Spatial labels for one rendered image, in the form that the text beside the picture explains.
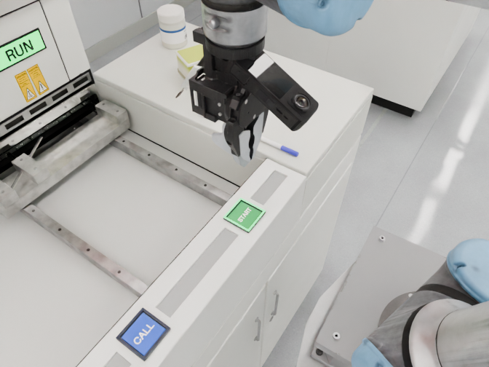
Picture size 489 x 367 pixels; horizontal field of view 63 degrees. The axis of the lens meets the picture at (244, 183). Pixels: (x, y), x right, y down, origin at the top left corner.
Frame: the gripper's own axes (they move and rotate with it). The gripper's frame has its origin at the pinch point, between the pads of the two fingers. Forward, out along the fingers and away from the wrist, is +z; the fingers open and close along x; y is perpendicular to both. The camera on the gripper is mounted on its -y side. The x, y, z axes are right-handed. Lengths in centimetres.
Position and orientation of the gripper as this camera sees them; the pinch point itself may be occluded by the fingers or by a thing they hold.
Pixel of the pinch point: (248, 161)
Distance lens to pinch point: 61.4
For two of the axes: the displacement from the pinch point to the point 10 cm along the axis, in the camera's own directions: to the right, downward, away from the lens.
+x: -5.6, 6.2, -5.5
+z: 0.0, 6.6, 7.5
